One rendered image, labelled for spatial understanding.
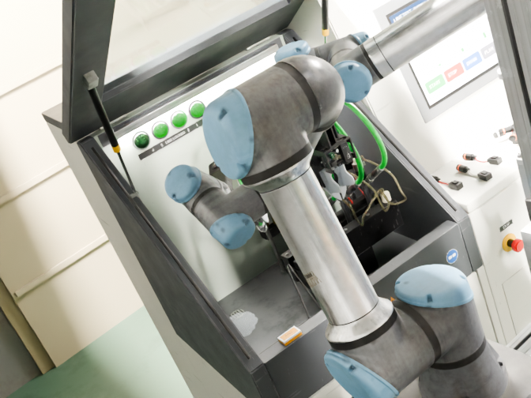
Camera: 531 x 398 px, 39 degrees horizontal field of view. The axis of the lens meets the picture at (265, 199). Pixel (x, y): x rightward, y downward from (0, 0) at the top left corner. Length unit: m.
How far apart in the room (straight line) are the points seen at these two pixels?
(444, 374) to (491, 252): 0.84
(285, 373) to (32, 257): 2.32
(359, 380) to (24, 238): 2.89
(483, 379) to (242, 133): 0.58
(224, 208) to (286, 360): 0.49
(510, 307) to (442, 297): 1.01
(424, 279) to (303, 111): 0.36
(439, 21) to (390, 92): 0.77
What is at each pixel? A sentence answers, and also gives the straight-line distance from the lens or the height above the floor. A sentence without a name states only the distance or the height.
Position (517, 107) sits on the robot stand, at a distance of 1.11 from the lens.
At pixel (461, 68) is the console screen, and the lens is 2.27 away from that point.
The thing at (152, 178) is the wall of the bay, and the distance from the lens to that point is 2.09.
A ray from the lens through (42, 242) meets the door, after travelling 3.92.
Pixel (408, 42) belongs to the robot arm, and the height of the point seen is 1.56.
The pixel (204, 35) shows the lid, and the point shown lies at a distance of 1.92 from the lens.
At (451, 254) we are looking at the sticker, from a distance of 2.00.
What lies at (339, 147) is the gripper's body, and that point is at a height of 1.36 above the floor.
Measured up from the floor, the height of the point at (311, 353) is 0.89.
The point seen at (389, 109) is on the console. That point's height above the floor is 1.19.
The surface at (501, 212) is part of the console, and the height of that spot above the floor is 0.90.
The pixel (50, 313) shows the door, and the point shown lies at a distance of 4.03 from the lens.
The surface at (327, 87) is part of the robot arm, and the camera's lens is 1.11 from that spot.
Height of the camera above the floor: 1.97
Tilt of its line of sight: 25 degrees down
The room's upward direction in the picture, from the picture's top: 23 degrees counter-clockwise
